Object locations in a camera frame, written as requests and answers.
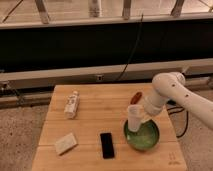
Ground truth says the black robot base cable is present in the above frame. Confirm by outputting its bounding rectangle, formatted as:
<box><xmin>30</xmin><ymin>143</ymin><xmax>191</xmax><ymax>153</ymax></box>
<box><xmin>166</xmin><ymin>99</ymin><xmax>190</xmax><ymax>139</ymax></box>

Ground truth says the beige sponge block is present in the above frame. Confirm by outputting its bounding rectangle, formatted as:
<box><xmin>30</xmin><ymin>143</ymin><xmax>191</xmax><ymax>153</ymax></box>
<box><xmin>55</xmin><ymin>133</ymin><xmax>77</xmax><ymax>155</ymax></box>

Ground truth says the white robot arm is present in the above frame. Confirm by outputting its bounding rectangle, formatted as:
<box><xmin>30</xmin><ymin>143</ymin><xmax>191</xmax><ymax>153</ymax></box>
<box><xmin>142</xmin><ymin>72</ymin><xmax>213</xmax><ymax>130</ymax></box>

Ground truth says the black rectangular phone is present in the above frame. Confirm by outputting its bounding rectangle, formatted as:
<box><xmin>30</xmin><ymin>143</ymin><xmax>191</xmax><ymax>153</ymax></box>
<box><xmin>100</xmin><ymin>133</ymin><xmax>115</xmax><ymax>159</ymax></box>

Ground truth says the green ceramic bowl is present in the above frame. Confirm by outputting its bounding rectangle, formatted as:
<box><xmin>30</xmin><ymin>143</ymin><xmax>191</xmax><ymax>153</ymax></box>
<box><xmin>123</xmin><ymin>120</ymin><xmax>160</xmax><ymax>151</ymax></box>

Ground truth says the black hanging cable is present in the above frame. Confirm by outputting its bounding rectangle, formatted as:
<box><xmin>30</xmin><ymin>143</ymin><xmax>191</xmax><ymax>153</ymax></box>
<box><xmin>114</xmin><ymin>13</ymin><xmax>145</xmax><ymax>83</ymax></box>

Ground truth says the red-brown sausage toy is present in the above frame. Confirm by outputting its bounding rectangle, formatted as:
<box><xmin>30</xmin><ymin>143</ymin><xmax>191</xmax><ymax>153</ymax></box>
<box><xmin>130</xmin><ymin>92</ymin><xmax>143</xmax><ymax>104</ymax></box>

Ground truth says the wooden cutting board table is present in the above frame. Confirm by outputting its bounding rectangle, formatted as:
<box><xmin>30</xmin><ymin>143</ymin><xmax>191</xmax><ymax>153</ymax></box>
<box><xmin>32</xmin><ymin>83</ymin><xmax>187</xmax><ymax>171</ymax></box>

